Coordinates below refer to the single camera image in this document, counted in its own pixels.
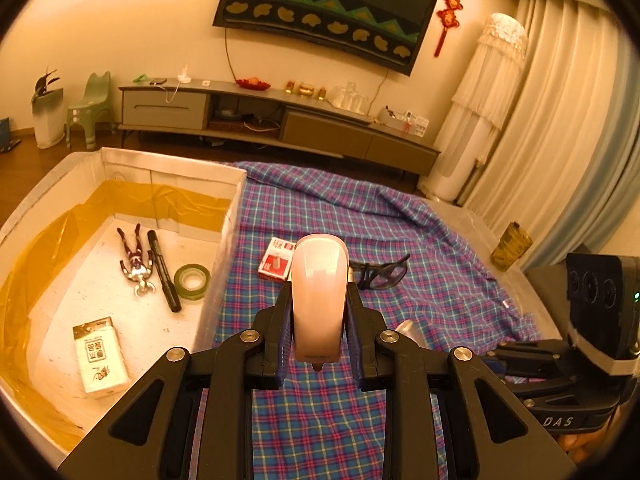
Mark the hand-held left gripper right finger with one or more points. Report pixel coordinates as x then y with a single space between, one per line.
352 335

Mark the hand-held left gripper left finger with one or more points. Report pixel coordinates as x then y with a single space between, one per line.
286 335

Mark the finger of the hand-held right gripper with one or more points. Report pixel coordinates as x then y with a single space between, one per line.
535 350
540 372

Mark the green tape roll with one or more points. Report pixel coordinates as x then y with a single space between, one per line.
191 296

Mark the black marker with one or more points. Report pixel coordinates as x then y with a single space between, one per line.
162 270

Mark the silver purple toy figure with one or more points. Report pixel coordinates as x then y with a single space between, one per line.
136 265

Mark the white paper pack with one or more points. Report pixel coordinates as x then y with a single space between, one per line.
100 360

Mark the white cardboard box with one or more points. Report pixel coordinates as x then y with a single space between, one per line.
165 180

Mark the person's right hand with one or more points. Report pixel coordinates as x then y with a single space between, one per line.
577 445

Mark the black glasses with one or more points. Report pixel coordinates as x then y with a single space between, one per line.
370 275

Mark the red card box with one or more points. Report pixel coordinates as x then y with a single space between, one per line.
275 260

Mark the blue plaid cloth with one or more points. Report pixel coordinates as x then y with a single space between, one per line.
425 220

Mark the beige curtain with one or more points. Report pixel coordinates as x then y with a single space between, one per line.
560 110

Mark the grey television cabinet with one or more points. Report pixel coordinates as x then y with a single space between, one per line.
325 125

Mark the white desk organiser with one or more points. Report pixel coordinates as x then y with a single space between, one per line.
405 122

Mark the lace-covered standing air conditioner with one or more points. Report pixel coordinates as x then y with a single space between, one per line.
475 125

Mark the cluster of clear glasses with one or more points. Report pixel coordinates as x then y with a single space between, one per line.
350 96

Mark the gold ingot ornament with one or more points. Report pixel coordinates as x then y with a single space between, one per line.
307 89

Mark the red fruit plate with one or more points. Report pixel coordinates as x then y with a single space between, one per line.
252 84

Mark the white charger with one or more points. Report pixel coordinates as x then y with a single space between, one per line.
184 75

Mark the green small item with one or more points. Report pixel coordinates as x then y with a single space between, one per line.
141 78

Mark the green plastic chair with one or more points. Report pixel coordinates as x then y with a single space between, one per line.
92 110

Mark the white air purifier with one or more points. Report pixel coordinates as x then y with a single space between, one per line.
47 125

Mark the red knot ornament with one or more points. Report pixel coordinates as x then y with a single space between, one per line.
452 5

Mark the dark leafy plant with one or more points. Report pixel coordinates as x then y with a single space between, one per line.
45 85

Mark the wall television with patterned cover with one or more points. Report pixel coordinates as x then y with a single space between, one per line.
325 0

